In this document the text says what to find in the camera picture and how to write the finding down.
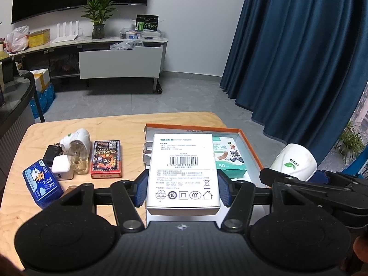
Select white plug-in repellent green button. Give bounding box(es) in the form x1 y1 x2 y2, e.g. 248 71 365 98
59 128 92 175

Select white and yellow cardboard box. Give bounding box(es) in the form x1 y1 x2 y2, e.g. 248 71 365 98
30 68 51 89

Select orange-rimmed shallow cardboard box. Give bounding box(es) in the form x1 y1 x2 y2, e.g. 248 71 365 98
143 123 266 225

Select white charger cube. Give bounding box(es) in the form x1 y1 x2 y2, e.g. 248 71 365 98
52 157 76 181

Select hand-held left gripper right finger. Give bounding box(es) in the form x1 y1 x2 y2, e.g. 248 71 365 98
217 169 307 235

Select balcony potted plant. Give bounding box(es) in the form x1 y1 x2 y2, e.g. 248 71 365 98
335 121 365 166

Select blue plastic bag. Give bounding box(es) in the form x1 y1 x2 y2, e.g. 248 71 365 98
30 83 56 118

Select white and red plastic bag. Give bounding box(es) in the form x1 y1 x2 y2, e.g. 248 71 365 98
6 26 30 53

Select dark blue curtain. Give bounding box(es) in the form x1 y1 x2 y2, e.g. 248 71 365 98
220 0 368 183

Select dark round side table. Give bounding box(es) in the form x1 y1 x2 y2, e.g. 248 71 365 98
0 70 46 161

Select black power adapter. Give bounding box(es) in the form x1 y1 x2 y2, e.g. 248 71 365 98
43 144 64 164

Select green bandage box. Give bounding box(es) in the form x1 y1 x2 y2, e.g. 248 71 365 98
212 136 248 180

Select crumpled clear plastic bags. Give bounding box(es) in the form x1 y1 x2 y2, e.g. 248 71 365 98
111 41 144 50

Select potted bamboo plant in vase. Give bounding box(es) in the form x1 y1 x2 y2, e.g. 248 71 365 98
82 0 124 39

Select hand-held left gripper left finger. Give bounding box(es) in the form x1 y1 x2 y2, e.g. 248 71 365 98
59 170 150 235

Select white plug-in repellent leaf logo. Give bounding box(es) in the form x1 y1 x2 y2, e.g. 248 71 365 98
270 143 318 182

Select white power adapter box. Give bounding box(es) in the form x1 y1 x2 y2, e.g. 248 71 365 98
146 133 222 216

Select red playing card box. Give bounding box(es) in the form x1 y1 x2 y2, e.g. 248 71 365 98
90 140 122 179

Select clear plastic item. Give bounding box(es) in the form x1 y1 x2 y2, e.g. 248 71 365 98
142 141 154 166

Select blue tissue pack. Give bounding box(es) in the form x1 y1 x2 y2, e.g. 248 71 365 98
22 159 64 210

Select green and black box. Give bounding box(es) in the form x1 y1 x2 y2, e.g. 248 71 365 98
136 14 159 33

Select clear plastic organizer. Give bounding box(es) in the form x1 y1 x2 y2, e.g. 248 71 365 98
121 27 143 39

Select white-topped television cabinet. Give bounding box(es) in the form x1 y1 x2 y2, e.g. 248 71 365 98
13 36 168 88

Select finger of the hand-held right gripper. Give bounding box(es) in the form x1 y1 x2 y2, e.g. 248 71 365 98
259 167 357 199
316 170 368 185

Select white router with antennas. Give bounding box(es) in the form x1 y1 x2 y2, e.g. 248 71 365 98
51 21 79 43

